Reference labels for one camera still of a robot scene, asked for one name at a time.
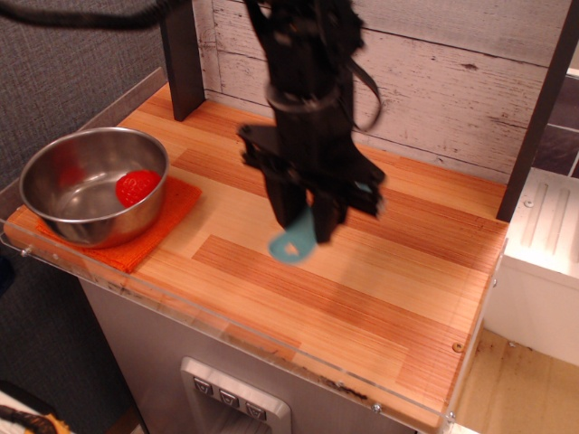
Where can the orange folded cloth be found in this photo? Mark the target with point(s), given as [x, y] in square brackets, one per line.
[180, 199]

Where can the clear acrylic front guard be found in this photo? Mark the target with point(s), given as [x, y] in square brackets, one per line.
[373, 315]

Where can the stainless steel bowl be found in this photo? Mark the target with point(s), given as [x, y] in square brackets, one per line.
[73, 185]

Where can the silver dispenser button panel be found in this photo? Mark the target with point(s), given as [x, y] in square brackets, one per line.
[225, 404]

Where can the red toy strawberry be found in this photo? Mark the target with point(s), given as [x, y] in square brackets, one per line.
[135, 186]

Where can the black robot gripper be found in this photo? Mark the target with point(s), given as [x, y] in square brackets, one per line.
[309, 145]

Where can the yellow object bottom left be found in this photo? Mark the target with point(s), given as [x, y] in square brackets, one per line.
[47, 424]

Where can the dark brown right post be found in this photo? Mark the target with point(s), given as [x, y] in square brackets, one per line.
[554, 80]

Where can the teal scrubber brush white bristles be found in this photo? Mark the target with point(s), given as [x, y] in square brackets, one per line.
[298, 241]

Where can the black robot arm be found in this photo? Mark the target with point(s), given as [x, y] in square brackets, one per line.
[309, 48]

